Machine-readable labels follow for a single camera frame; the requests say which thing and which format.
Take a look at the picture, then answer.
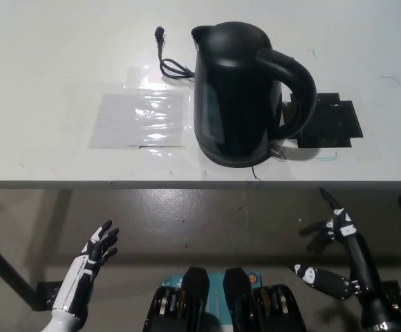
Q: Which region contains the black kettle power base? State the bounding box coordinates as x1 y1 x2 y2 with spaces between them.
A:
198 140 274 169

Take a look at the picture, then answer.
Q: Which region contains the black power cord with plug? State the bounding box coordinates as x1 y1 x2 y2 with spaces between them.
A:
153 26 197 82

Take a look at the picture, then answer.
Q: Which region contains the clear plastic sheet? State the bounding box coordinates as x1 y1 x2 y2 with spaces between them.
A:
88 90 192 150

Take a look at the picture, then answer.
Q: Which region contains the black diagonal table leg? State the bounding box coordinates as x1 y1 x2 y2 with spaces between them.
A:
0 229 39 311

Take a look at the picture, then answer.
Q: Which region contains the black robot body block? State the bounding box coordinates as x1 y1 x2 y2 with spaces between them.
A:
141 266 211 332
223 266 309 332

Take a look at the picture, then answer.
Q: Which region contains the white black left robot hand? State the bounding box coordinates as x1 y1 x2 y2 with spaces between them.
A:
53 219 120 322

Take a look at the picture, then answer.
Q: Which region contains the black electric kettle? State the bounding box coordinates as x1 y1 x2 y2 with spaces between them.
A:
190 21 319 158

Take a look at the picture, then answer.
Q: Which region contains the black floor foot plate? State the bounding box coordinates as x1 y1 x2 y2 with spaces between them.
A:
35 281 65 306
382 279 401 311

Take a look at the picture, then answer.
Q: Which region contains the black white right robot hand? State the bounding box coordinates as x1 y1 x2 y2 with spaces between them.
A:
292 187 401 326

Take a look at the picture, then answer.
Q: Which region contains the black tape patch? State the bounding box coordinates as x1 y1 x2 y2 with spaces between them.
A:
283 92 365 150

